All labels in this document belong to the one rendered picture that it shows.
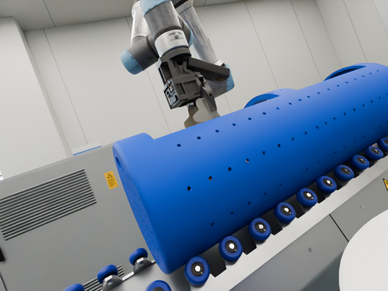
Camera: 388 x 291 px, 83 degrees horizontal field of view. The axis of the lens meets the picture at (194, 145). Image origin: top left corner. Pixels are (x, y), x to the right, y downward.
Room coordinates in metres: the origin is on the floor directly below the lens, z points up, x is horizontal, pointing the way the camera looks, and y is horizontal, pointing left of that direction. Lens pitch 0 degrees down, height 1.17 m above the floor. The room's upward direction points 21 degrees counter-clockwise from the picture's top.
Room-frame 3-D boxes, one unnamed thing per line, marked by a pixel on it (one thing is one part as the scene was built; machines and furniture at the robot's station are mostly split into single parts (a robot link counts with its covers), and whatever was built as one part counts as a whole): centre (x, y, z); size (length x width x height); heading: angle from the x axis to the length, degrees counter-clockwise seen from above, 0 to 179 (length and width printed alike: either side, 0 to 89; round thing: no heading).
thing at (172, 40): (0.53, -0.04, 1.41); 0.08 x 0.08 x 0.05
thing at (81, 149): (2.04, 0.94, 1.48); 0.24 x 0.12 x 0.08; 118
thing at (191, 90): (0.53, -0.03, 1.33); 0.09 x 0.08 x 0.12; 114
